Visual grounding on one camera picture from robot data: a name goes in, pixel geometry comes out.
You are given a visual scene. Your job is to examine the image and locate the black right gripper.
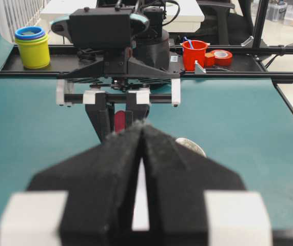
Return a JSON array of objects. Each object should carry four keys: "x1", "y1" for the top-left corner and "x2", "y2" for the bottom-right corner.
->
[{"x1": 51, "y1": 7, "x2": 181, "y2": 142}]

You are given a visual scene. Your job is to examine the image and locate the metal corner bracket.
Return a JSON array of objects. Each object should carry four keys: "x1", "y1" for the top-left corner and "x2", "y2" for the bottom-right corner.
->
[{"x1": 194, "y1": 60, "x2": 206, "y2": 75}]

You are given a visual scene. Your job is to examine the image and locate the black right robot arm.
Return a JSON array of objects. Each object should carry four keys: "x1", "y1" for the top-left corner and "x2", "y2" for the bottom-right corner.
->
[{"x1": 51, "y1": 1, "x2": 182, "y2": 141}]

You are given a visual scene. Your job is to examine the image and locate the clear storage box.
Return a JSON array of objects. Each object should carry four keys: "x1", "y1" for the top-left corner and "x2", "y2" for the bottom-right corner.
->
[{"x1": 266, "y1": 2, "x2": 287, "y2": 22}]

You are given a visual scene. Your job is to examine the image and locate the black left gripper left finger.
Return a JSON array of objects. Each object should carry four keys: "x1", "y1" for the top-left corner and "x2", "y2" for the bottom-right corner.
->
[{"x1": 0, "y1": 123, "x2": 143, "y2": 245}]

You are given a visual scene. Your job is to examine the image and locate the black office chair right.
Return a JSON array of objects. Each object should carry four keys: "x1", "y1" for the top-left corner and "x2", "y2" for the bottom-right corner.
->
[{"x1": 191, "y1": 1, "x2": 253, "y2": 45}]

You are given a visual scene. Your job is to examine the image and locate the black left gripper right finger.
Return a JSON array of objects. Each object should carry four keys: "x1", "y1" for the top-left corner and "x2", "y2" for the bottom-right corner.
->
[{"x1": 142, "y1": 126, "x2": 273, "y2": 245}]

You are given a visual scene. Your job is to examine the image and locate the red plastic cup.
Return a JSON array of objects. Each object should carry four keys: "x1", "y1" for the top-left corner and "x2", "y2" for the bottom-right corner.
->
[{"x1": 182, "y1": 40, "x2": 208, "y2": 72}]

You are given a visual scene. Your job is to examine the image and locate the yellow stacked cups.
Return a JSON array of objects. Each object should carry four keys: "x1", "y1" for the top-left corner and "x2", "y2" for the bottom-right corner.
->
[{"x1": 14, "y1": 26, "x2": 50, "y2": 69}]

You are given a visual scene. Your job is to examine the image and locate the blue stick in cup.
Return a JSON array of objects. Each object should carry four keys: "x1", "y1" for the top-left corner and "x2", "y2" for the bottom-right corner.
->
[{"x1": 184, "y1": 36, "x2": 194, "y2": 49}]

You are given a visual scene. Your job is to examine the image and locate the red handled metal spoon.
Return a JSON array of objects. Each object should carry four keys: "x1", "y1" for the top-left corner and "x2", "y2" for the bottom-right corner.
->
[{"x1": 114, "y1": 110, "x2": 207, "y2": 157}]

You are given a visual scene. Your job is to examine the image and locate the red tape roll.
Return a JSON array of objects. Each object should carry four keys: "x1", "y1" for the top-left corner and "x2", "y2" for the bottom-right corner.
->
[{"x1": 205, "y1": 50, "x2": 233, "y2": 67}]

